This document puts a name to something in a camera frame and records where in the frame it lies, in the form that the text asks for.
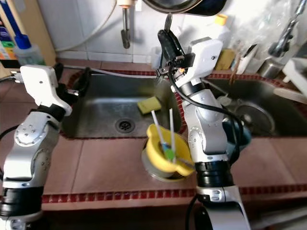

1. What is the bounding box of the steel bowl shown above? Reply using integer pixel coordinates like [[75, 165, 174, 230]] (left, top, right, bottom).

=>
[[141, 144, 197, 183]]

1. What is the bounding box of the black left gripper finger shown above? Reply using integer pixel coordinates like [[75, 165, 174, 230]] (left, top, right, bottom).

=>
[[77, 67, 93, 94]]

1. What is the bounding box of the large hanging steel basin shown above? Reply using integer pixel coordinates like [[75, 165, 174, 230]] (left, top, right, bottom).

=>
[[143, 0, 202, 14]]

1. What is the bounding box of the yellow sponge block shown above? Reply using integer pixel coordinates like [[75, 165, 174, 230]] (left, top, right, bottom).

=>
[[215, 48, 236, 71]]

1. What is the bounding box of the white wall hose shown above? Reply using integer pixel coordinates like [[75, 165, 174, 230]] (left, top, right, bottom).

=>
[[55, 0, 118, 52]]

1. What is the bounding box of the white chopstick with blue grip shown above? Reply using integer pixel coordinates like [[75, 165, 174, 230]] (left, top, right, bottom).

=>
[[150, 110, 168, 150]]

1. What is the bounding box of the grey wall tap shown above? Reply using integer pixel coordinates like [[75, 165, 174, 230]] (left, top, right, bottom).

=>
[[118, 0, 137, 49]]

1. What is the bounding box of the chrome gooseneck faucet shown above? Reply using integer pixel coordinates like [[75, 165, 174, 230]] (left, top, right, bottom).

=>
[[266, 0, 307, 58]]

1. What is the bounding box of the dark blue hanging tray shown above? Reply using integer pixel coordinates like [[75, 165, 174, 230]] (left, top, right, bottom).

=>
[[192, 0, 227, 16]]

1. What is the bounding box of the round steel strainer dish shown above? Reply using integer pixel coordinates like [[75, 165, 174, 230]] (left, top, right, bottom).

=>
[[234, 102, 276, 137]]

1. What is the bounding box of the white plastic sink plug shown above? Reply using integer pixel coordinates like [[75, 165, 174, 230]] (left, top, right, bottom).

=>
[[218, 96, 233, 107]]

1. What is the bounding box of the steel sink basin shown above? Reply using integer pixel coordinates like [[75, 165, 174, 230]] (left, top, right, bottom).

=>
[[204, 77, 307, 139], [61, 72, 183, 140]]

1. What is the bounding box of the brown rope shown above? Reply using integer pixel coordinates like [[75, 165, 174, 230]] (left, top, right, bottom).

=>
[[229, 67, 240, 86]]

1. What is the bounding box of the white dish rack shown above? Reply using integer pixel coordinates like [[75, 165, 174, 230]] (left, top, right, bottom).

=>
[[282, 57, 307, 84]]

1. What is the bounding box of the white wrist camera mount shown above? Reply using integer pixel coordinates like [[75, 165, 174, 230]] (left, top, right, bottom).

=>
[[19, 65, 72, 117], [175, 38, 224, 89]]

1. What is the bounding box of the steel cup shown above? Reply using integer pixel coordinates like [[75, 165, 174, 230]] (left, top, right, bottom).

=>
[[257, 57, 286, 80]]

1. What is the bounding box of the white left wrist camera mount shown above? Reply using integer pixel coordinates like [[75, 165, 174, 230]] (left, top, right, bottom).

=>
[[19, 65, 72, 117]]

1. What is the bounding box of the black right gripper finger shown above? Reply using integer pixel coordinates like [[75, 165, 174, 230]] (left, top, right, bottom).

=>
[[163, 29, 187, 58], [157, 29, 175, 60]]

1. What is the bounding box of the beige water purifier appliance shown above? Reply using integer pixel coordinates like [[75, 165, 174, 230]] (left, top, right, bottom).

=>
[[0, 0, 57, 68]]

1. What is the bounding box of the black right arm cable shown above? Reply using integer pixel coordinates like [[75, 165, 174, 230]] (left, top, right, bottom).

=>
[[165, 72, 245, 166]]

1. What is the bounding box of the yellow green dish sponge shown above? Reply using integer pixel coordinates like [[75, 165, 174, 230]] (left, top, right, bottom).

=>
[[137, 97, 163, 115]]

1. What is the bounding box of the white detergent bottle yellow cap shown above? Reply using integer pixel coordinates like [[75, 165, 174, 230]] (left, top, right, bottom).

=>
[[209, 13, 233, 48]]

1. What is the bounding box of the yellow plastic bowl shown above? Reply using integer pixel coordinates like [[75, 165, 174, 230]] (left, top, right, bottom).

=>
[[145, 125, 197, 177]]

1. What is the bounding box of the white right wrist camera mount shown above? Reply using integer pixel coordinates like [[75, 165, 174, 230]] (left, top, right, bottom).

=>
[[175, 38, 224, 89]]

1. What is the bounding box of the clear plastic bag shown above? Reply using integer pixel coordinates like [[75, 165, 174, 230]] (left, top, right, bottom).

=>
[[230, 0, 298, 53]]

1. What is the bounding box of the green soap bottle blue cap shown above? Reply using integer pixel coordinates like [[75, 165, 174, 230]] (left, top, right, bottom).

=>
[[2, 0, 45, 68]]

